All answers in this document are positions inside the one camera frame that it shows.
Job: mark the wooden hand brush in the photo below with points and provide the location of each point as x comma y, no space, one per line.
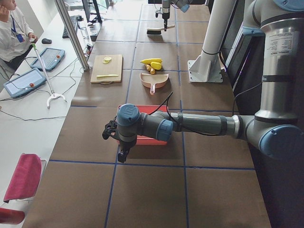
158,31

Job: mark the aluminium frame post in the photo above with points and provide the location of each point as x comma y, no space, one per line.
73,38

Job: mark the lemon slice front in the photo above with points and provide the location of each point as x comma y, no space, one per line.
106,61

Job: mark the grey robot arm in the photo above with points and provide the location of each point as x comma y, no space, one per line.
273,128
183,5

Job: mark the magenta cloth on stand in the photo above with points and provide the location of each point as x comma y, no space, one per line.
25,179

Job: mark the white pillar mount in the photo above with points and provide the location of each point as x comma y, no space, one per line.
206,67

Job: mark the bamboo cutting board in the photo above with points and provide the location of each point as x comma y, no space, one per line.
113,67

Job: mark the yellow-green plastic knife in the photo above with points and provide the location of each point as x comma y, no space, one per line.
108,75

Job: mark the black computer mouse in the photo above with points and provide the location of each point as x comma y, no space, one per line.
46,41

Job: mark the brown toy ginger root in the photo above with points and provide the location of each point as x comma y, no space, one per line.
150,69

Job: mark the red chair seat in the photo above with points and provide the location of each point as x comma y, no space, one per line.
10,216

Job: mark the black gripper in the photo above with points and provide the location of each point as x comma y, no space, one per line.
125,145
165,12

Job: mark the black computer monitor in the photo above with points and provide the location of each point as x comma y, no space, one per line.
92,12

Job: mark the yellow toy corn cob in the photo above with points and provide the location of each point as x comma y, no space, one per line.
150,60

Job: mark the seated person white shirt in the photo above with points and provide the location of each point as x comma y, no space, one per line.
16,36

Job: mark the white reacher grabber tool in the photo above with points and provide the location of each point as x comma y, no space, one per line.
53,95

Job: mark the yellow toy lemon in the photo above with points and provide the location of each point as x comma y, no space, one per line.
156,65

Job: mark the pink plastic bin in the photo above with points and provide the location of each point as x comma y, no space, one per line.
133,123

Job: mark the black keyboard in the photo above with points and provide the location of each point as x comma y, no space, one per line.
74,24

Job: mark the near blue teach pendant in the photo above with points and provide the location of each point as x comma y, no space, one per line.
25,83

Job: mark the blue teach pendant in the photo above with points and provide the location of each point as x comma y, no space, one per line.
25,83
51,57

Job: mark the far blue teach pendant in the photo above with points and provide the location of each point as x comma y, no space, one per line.
51,57

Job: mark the beige plastic dustpan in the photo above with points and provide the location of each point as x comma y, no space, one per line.
153,81

